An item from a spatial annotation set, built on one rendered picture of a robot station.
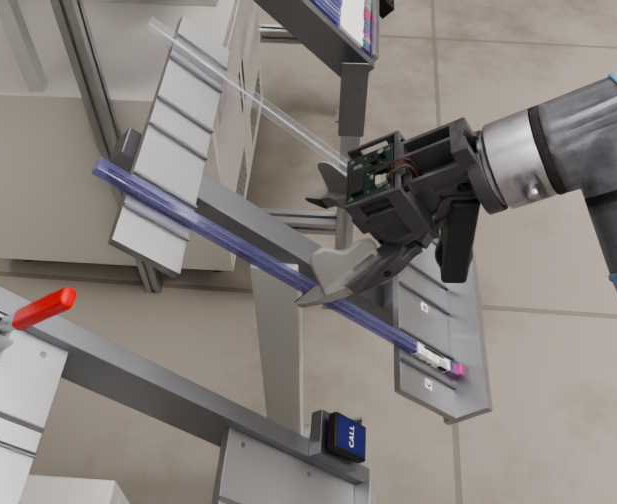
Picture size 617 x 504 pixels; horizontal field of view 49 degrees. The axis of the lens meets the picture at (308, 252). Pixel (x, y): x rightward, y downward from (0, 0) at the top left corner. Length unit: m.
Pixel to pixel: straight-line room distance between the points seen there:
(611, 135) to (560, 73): 2.09
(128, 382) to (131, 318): 1.19
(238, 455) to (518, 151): 0.38
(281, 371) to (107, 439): 0.70
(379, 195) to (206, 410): 0.26
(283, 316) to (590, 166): 0.51
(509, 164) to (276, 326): 0.49
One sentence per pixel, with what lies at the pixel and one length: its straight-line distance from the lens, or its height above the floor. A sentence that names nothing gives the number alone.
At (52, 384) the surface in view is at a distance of 0.59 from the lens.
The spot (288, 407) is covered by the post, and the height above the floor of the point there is 0.42.
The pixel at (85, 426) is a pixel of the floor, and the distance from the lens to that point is 1.70.
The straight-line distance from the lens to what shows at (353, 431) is 0.75.
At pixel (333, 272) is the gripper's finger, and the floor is 1.00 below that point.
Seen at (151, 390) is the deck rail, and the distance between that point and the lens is 0.64.
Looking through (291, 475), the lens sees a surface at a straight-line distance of 0.73.
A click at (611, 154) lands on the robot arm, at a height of 1.14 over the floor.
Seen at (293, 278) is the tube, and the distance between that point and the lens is 0.70.
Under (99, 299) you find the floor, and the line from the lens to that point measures 1.88.
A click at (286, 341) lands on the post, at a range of 0.98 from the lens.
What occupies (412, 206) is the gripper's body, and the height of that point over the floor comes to 1.07.
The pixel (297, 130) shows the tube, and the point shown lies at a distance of 0.84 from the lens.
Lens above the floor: 1.48
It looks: 52 degrees down
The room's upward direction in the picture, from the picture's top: straight up
